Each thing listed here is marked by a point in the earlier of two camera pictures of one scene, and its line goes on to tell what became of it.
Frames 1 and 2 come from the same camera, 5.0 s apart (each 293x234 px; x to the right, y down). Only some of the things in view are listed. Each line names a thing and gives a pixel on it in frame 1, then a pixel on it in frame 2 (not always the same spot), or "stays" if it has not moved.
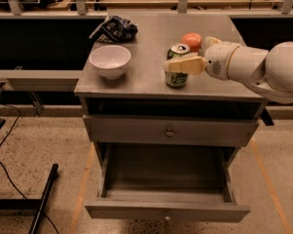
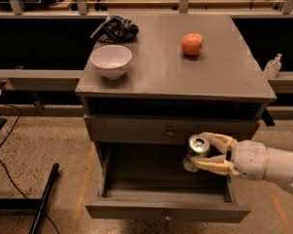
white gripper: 216,59 -> 248,160
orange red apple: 194,41 stays
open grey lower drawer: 167,183 stays
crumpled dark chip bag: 115,28 stays
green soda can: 177,79 -> 199,146
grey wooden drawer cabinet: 164,153 stays
